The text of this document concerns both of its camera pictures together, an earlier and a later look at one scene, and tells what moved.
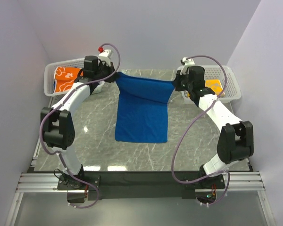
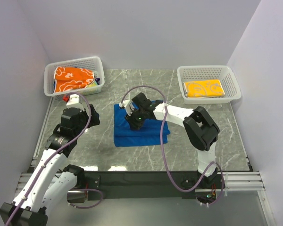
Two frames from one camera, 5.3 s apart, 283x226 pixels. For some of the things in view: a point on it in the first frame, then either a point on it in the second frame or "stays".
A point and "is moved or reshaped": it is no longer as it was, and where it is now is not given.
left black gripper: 110,67 to 95,119
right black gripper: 179,76 to 134,125
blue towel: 142,109 is moved or reshaped
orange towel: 64,78 stays
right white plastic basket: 226,76 stays
